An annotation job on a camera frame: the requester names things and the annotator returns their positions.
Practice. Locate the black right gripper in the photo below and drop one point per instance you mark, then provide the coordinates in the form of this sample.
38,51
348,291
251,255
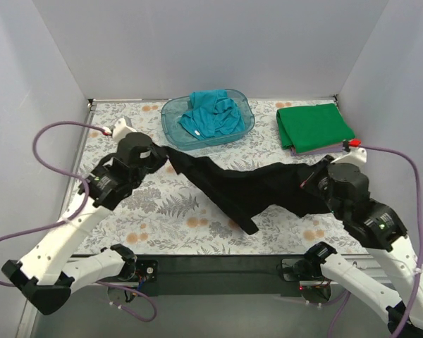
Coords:
315,179

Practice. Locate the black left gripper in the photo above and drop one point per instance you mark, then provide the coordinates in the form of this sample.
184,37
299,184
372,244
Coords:
158,155

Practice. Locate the black t shirt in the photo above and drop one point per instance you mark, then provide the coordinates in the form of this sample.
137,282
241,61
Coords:
241,195

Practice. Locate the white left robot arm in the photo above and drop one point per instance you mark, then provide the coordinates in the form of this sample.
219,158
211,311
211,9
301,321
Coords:
46,276

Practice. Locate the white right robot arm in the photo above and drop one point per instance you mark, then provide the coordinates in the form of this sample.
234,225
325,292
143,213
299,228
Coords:
378,228

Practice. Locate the clear blue plastic basket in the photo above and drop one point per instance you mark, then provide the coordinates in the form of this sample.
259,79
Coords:
179,137

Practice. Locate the folded lilac t shirt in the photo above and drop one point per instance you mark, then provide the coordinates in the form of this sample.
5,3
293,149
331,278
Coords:
334,148

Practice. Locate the floral table mat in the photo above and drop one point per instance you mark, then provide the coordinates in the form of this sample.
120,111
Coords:
169,215

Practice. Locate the teal t shirt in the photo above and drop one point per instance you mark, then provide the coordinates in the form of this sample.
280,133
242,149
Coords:
212,114

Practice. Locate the folded green t shirt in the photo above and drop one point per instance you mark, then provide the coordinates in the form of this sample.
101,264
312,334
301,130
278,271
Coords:
308,128

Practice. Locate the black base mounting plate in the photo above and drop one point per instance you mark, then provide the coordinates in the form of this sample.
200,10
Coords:
182,275

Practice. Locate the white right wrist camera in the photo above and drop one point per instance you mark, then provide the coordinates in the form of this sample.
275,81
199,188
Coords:
354,153

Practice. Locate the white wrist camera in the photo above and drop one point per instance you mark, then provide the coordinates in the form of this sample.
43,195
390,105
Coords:
119,129
354,153

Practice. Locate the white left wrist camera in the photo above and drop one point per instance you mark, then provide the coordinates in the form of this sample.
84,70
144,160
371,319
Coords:
119,129

